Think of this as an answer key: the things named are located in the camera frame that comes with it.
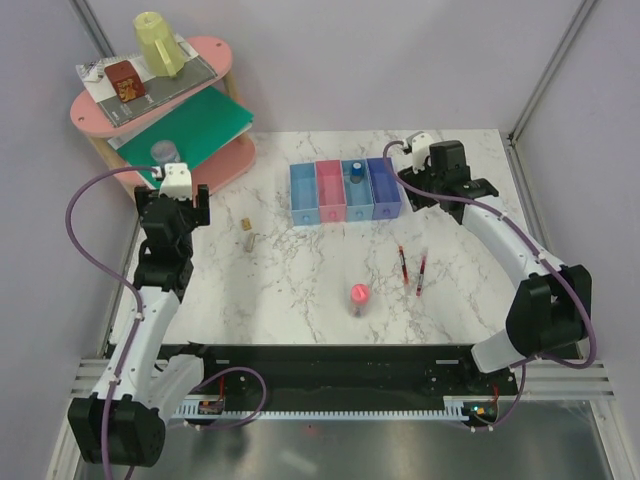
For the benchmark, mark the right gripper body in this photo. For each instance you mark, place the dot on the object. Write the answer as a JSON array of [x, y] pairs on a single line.
[[424, 179]]

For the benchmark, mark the light blue end drawer box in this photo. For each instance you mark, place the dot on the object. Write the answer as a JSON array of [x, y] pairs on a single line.
[[304, 195]]

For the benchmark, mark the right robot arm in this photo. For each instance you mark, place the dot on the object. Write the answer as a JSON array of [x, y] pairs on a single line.
[[550, 315]]

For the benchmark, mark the pink drawer box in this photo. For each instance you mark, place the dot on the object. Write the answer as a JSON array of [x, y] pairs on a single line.
[[331, 192]]

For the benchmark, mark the red brown box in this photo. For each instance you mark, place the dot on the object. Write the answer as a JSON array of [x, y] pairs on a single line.
[[125, 80]]

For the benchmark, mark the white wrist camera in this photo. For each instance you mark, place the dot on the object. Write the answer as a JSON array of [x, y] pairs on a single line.
[[175, 181], [417, 146]]

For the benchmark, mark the green folder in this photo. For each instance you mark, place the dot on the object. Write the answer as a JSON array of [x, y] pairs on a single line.
[[198, 127]]

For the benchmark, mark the black table edge rail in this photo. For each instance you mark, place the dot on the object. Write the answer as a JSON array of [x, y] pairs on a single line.
[[351, 377]]

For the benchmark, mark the yellow plastic pitcher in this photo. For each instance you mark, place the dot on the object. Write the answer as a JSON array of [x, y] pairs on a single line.
[[157, 43]]

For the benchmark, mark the light blue middle drawer box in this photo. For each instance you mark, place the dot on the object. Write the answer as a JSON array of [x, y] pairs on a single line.
[[359, 196]]

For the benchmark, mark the white cable duct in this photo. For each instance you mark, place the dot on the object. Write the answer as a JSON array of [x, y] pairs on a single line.
[[197, 409]]

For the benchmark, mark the pink three tier shelf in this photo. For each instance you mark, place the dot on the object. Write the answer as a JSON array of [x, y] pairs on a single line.
[[221, 168]]

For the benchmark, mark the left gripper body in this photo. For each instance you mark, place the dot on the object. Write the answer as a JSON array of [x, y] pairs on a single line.
[[188, 214]]

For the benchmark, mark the aluminium frame rail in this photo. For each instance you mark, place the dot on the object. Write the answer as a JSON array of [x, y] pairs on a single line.
[[537, 381]]

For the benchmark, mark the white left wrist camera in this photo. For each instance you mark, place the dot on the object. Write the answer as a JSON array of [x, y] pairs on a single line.
[[175, 181]]

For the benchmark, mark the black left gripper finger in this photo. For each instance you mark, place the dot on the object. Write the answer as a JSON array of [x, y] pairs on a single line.
[[202, 207], [142, 197]]

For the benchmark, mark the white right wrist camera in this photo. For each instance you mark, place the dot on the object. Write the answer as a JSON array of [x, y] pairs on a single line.
[[417, 146]]

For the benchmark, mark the purple drawer box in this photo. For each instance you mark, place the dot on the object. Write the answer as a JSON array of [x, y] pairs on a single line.
[[386, 196]]

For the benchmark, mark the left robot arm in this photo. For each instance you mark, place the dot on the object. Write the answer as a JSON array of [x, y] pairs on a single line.
[[145, 325]]

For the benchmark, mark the beige stapler remover piece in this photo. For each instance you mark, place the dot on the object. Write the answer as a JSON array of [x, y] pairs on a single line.
[[250, 242]]

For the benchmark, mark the pink marker pen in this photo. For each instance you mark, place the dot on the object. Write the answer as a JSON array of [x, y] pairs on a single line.
[[421, 273]]

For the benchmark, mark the clear paper clip jar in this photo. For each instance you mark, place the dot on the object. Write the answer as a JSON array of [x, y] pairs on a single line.
[[164, 152]]

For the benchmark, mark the grey white notebook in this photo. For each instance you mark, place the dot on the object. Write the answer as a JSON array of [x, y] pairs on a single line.
[[100, 96]]

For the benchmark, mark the blue cap glue bottle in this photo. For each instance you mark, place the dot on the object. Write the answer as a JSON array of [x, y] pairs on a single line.
[[357, 172]]

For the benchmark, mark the orange marker pen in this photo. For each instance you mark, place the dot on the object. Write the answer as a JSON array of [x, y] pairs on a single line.
[[403, 266]]

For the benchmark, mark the pink lid clear jar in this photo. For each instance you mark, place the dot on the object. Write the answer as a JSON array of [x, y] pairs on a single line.
[[360, 296]]

